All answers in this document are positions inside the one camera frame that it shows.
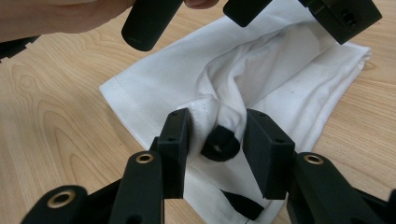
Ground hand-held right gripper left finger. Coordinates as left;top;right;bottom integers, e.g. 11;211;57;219
156;107;191;200

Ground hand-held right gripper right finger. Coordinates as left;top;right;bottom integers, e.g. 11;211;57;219
242;108;296;200

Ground white printed tank top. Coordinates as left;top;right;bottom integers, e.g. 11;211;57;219
98;0;373;224

